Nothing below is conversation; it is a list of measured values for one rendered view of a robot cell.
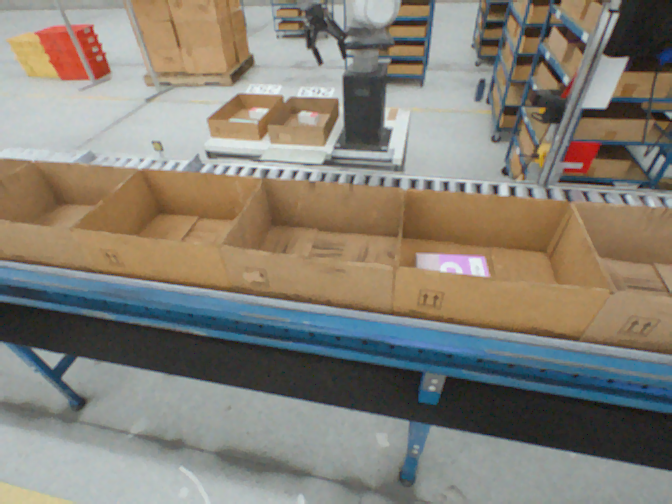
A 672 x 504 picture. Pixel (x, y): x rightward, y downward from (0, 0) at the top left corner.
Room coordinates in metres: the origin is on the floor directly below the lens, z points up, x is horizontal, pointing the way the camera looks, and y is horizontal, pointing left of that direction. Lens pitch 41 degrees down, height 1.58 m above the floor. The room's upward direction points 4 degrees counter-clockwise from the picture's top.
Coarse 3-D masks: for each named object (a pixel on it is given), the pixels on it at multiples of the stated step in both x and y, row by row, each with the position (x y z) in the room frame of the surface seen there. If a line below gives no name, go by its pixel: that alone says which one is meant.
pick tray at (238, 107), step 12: (240, 96) 2.20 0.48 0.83; (252, 96) 2.18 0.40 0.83; (264, 96) 2.16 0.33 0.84; (276, 96) 2.13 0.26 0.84; (228, 108) 2.06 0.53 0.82; (240, 108) 2.18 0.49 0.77; (252, 108) 2.18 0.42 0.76; (264, 108) 2.16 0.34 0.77; (276, 108) 2.00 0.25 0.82; (216, 120) 1.82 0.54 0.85; (228, 120) 2.03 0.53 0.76; (252, 120) 2.01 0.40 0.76; (264, 120) 1.84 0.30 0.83; (216, 132) 1.83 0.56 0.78; (228, 132) 1.81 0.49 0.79; (240, 132) 1.79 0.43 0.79; (252, 132) 1.77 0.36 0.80; (264, 132) 1.82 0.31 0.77
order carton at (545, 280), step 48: (432, 192) 0.78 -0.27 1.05; (432, 240) 0.77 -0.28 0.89; (480, 240) 0.75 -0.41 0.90; (528, 240) 0.72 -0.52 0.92; (576, 240) 0.60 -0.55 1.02; (432, 288) 0.50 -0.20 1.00; (480, 288) 0.48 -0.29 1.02; (528, 288) 0.46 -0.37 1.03; (576, 288) 0.44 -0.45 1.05; (576, 336) 0.43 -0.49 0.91
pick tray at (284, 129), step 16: (288, 112) 2.03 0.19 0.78; (320, 112) 2.05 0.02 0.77; (336, 112) 1.94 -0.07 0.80; (272, 128) 1.72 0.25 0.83; (288, 128) 1.70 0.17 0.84; (304, 128) 1.68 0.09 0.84; (320, 128) 1.66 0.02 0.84; (288, 144) 1.70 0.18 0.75; (304, 144) 1.68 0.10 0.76; (320, 144) 1.66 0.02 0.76
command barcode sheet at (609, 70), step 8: (600, 64) 1.24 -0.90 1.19; (608, 64) 1.23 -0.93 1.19; (616, 64) 1.23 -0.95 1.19; (624, 64) 1.22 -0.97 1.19; (600, 72) 1.24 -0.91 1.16; (608, 72) 1.23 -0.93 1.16; (616, 72) 1.23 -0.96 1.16; (592, 80) 1.24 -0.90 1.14; (600, 80) 1.24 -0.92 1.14; (608, 80) 1.23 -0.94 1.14; (616, 80) 1.22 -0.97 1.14; (592, 88) 1.24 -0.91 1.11; (600, 88) 1.23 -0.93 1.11; (608, 88) 1.23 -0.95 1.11; (592, 96) 1.24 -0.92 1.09; (600, 96) 1.23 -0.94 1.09; (608, 96) 1.22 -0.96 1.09; (584, 104) 1.24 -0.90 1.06; (592, 104) 1.23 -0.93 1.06; (600, 104) 1.23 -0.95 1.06
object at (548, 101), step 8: (536, 96) 1.28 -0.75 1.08; (544, 96) 1.27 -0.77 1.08; (552, 96) 1.27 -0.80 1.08; (560, 96) 1.27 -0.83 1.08; (536, 104) 1.28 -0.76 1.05; (544, 104) 1.27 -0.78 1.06; (552, 104) 1.26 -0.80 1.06; (560, 104) 1.26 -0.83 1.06; (544, 112) 1.29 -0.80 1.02; (552, 112) 1.27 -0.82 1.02
